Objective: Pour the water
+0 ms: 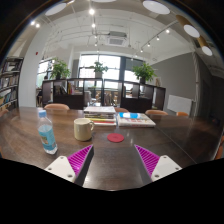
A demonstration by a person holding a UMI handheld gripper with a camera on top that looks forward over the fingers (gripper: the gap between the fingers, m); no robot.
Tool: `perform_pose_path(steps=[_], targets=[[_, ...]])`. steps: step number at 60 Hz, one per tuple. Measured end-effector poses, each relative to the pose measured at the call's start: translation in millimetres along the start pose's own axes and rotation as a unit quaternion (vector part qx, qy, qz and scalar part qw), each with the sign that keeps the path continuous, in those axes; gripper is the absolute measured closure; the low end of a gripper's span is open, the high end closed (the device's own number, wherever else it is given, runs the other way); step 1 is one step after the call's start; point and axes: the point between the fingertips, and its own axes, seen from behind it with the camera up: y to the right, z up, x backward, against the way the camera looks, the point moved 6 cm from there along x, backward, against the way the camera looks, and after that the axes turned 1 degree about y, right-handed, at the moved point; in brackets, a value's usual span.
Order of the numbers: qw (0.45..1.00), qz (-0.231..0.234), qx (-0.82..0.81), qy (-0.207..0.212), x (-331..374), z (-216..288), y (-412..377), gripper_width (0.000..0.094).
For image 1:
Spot left potted green plant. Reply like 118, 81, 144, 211
50, 58, 70, 80

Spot tan chair back left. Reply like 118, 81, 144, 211
44, 103, 70, 111

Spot right potted green plant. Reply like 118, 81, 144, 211
132, 62, 156, 84

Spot orange chair far right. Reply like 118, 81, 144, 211
176, 112, 189, 117

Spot dark open shelving unit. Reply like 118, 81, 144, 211
42, 78, 166, 113

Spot cream ceramic mug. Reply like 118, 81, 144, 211
74, 118, 94, 141

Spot orange chair at right edge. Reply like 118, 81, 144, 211
215, 136, 224, 160

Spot tall bookshelf at left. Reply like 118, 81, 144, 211
0, 57, 24, 112

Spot tan chair back middle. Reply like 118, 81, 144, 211
114, 107, 129, 113

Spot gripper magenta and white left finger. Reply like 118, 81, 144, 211
45, 145, 94, 186

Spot tan chair back right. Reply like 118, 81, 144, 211
145, 110, 168, 116

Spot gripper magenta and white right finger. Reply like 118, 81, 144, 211
135, 145, 181, 182

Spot stack of books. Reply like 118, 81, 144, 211
84, 106, 116, 126

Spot large book blue cover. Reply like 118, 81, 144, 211
117, 112, 155, 127

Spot red round coaster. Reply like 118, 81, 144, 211
107, 133, 124, 143

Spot middle potted green plant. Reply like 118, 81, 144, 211
94, 62, 108, 78

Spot potted green plant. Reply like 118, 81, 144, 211
94, 62, 108, 78
50, 58, 70, 80
132, 62, 156, 84

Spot tan chair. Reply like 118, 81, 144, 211
114, 107, 129, 113
44, 103, 70, 111
145, 110, 168, 116

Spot white board against wall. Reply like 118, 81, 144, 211
167, 95, 192, 114

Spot clear water bottle blue cap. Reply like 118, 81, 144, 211
38, 110, 58, 155

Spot ceiling air conditioner unit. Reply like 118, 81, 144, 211
107, 31, 127, 46

